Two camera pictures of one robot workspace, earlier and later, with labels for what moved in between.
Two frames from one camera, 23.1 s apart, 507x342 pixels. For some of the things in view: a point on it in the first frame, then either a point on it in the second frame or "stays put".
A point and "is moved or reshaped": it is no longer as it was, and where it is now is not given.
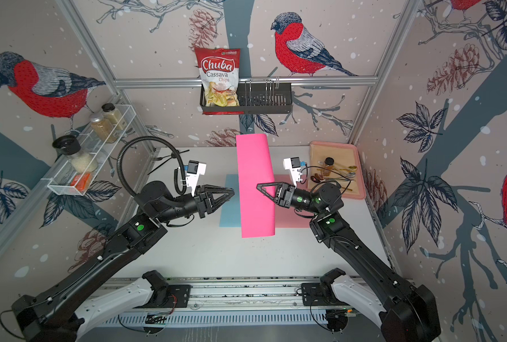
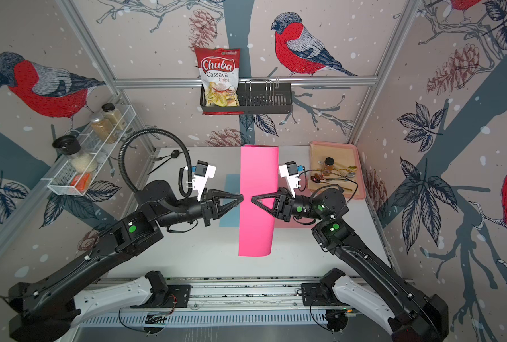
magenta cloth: [255, 162] is moved or reshaped
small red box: [80, 181] stays put
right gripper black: [285, 195] → [284, 203]
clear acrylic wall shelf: [77, 172] stays put
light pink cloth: [286, 217] stays put
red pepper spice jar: [327, 168] stays put
